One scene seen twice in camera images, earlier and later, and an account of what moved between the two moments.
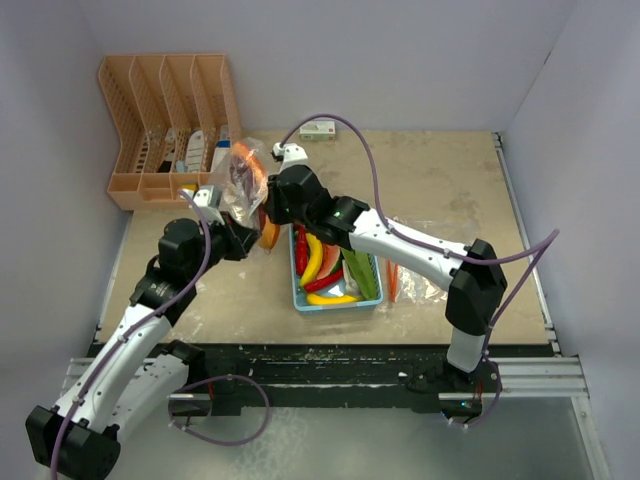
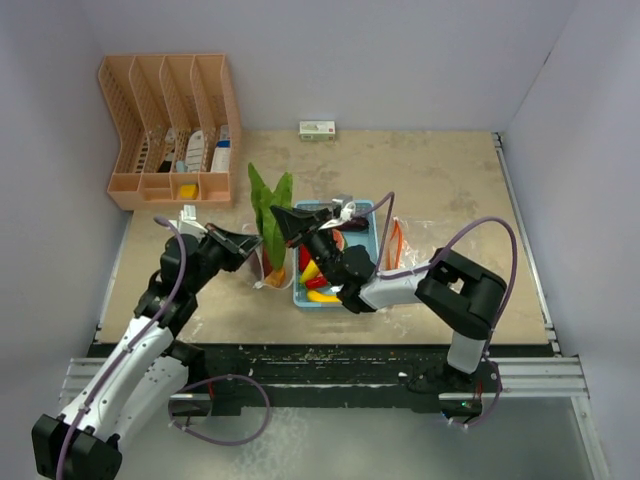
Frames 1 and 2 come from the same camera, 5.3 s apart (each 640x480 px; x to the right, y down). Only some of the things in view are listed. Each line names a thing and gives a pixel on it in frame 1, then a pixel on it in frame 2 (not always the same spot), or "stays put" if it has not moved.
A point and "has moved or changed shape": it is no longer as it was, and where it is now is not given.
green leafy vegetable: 362,270 has moved or changed shape
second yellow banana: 327,299 stays put
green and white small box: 317,131 stays put
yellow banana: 314,259 stays put
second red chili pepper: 302,249 stays put
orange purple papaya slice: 248,168 to 273,277
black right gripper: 273,204 to 296,222
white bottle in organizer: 194,155 stays put
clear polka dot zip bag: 242,177 to 277,265
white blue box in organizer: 222,161 stays put
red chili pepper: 333,278 stays put
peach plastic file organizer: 176,116 stays put
